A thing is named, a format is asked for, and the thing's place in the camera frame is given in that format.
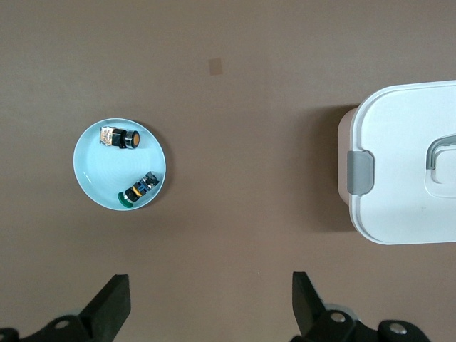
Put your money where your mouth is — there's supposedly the grey box lid handle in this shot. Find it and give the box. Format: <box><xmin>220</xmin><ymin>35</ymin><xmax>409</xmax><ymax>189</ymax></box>
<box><xmin>427</xmin><ymin>134</ymin><xmax>456</xmax><ymax>170</ymax></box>

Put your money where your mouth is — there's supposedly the green push button switch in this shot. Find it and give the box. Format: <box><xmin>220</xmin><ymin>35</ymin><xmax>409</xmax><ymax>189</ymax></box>
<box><xmin>118</xmin><ymin>171</ymin><xmax>160</xmax><ymax>209</ymax></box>

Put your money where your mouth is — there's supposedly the light blue round plate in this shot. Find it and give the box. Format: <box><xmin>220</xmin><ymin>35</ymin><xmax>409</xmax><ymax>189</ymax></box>
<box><xmin>73</xmin><ymin>118</ymin><xmax>167</xmax><ymax>211</ymax></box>

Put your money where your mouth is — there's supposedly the orange push button switch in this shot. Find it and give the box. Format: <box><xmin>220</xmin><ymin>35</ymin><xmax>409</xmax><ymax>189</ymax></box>
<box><xmin>98</xmin><ymin>125</ymin><xmax>141</xmax><ymax>150</ymax></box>

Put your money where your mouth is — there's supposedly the white lidded lunch box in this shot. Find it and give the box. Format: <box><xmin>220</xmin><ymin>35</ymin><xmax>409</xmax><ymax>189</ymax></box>
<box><xmin>337</xmin><ymin>80</ymin><xmax>456</xmax><ymax>246</ymax></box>

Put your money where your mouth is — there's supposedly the grey box latch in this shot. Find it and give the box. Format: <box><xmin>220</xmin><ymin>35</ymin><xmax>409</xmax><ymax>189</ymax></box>
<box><xmin>346</xmin><ymin>150</ymin><xmax>376</xmax><ymax>195</ymax></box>

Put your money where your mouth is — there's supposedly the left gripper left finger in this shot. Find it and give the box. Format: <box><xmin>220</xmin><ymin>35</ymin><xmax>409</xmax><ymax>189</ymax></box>
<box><xmin>0</xmin><ymin>273</ymin><xmax>132</xmax><ymax>342</ymax></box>

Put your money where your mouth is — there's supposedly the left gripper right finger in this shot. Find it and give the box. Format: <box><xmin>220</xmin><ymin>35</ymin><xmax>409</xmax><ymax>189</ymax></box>
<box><xmin>290</xmin><ymin>271</ymin><xmax>435</xmax><ymax>342</ymax></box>

